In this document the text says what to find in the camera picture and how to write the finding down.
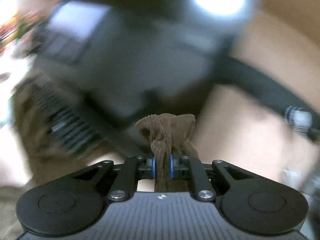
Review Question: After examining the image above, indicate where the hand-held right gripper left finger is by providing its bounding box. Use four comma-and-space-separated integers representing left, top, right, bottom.
59, 156, 158, 202

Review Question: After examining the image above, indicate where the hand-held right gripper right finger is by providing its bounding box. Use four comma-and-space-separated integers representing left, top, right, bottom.
168, 155, 260, 202

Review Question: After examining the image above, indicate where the olive dotted garment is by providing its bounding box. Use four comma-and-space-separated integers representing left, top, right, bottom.
0, 80, 199, 240

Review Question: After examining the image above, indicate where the black keyboard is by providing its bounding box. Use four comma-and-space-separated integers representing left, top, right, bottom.
30, 79, 105, 159

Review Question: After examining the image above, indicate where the black computer monitor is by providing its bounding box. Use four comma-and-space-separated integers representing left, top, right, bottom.
30, 0, 263, 140

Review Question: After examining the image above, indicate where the black power socket rail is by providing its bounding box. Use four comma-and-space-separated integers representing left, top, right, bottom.
225, 52, 320, 140

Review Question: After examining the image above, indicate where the white plug with cable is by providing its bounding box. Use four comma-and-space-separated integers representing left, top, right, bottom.
284, 106, 313, 133

